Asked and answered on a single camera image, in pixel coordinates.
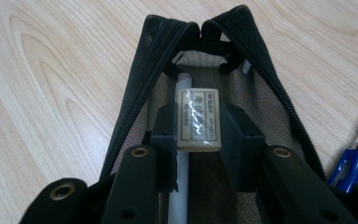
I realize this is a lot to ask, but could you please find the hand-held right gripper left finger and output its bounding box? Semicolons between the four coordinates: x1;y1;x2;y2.
100;102;180;224

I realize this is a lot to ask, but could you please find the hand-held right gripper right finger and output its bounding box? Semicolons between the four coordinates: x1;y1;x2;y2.
218;102;358;224

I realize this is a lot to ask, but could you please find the white pen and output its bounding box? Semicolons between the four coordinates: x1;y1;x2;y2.
167;72;194;224

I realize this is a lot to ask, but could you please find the blue pen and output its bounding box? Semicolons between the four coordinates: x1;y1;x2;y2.
325;98;358;194

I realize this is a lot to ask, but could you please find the black mesh pencil case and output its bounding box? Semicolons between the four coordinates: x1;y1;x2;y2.
98;4;328;224

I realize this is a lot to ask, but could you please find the small white eraser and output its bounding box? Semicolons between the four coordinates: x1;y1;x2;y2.
175;87;224;153

